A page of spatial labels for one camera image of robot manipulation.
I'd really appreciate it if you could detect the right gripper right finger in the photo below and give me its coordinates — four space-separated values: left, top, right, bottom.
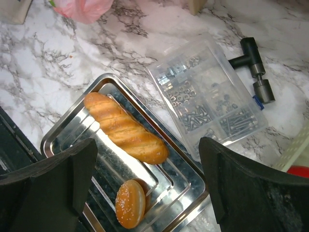
198 137 309 232

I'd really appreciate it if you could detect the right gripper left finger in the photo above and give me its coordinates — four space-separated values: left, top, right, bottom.
0 138 98 232

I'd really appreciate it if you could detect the red apple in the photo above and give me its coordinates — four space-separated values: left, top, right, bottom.
287 165 309 178

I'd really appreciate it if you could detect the pink plastic grocery bag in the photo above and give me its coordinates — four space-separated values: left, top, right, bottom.
49 0 113 24

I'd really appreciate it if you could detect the beige canvas tote bag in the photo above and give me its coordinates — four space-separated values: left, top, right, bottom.
0 0 32 25

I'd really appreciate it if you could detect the green plastic basket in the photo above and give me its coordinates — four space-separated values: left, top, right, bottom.
273 122 309 172

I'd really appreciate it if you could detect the silver metal tray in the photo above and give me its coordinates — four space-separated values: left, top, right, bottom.
41 73 210 232

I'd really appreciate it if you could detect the round bread bun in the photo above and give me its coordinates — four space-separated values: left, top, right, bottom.
115 178 151 229

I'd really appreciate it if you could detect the long baguette bread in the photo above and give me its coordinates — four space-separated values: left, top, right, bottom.
84 92 169 164

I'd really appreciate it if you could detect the clear plastic screw box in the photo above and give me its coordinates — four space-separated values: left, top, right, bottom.
148 37 267 161

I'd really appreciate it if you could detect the black tool on box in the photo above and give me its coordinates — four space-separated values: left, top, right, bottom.
229 37 275 104

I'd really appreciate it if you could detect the wooden shelf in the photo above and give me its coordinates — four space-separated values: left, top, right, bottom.
187 0 207 15

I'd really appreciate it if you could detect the black mounting base rail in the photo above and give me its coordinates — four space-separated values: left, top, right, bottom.
0 109 45 174

